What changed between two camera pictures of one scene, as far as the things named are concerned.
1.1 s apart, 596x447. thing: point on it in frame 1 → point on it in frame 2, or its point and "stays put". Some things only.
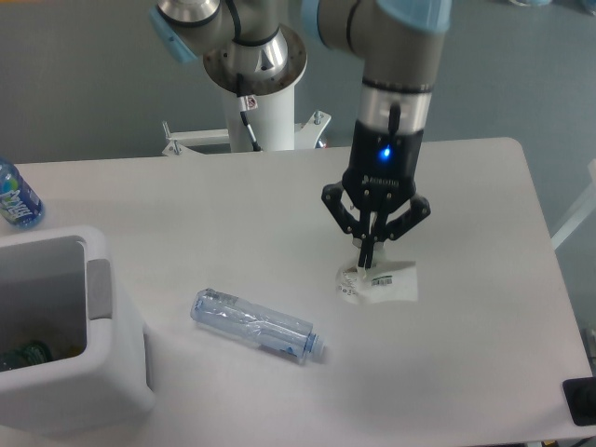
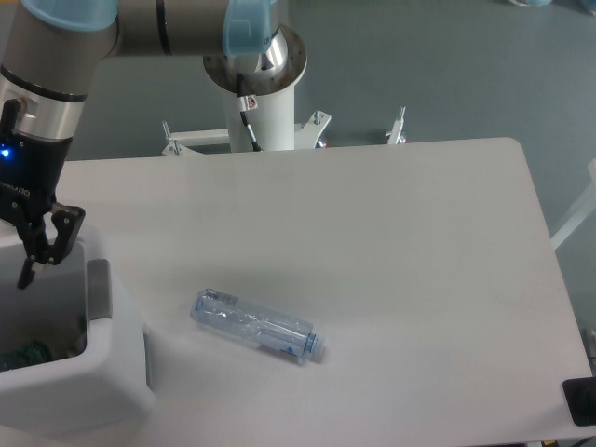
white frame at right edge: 580,214 stays put
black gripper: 380,175 → 30,170
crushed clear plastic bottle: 275,331 stays put
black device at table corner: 581,396 stays put
